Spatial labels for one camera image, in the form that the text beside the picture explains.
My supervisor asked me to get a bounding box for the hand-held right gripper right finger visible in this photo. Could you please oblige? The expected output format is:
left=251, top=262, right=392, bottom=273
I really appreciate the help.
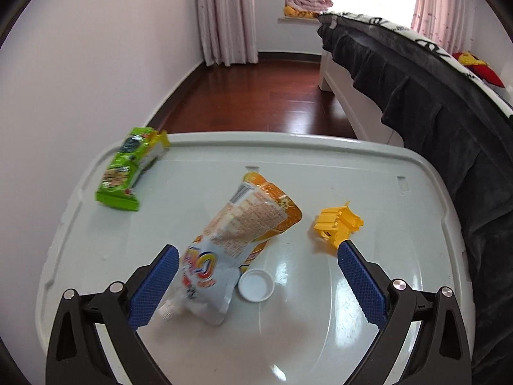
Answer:
left=337, top=239, right=471, bottom=385

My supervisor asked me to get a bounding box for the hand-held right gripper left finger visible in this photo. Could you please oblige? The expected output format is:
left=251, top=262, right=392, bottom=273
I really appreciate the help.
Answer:
left=45, top=244, right=180, bottom=385

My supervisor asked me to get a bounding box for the orange drink pouch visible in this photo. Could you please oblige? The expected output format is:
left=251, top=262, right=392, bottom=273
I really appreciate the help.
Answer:
left=158, top=172, right=303, bottom=326

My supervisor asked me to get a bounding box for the yellow plastic piece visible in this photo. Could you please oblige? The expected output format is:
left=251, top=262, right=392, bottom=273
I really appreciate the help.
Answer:
left=313, top=201, right=365, bottom=254

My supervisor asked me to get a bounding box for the white round cap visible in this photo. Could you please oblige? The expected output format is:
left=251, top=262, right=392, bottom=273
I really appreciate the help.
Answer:
left=238, top=269, right=275, bottom=302

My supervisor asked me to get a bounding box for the green snack packet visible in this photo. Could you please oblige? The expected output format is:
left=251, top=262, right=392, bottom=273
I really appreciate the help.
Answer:
left=95, top=127, right=170, bottom=212

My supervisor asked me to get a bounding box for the black and white printed blanket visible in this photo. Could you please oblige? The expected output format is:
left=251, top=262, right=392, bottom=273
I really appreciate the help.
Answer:
left=317, top=11, right=513, bottom=385

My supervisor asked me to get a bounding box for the red and yellow pillow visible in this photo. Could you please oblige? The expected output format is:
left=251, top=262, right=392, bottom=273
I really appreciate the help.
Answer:
left=453, top=51, right=506, bottom=88

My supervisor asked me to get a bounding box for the yellow cloth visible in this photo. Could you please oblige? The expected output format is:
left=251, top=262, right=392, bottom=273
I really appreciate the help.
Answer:
left=284, top=5, right=322, bottom=20

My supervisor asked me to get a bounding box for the pink patterned curtain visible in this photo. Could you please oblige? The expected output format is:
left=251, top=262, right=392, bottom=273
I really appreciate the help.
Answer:
left=194, top=0, right=259, bottom=67
left=412, top=0, right=476, bottom=55

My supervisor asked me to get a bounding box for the white bed frame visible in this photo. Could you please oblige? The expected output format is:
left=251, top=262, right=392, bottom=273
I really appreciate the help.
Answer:
left=319, top=53, right=403, bottom=146

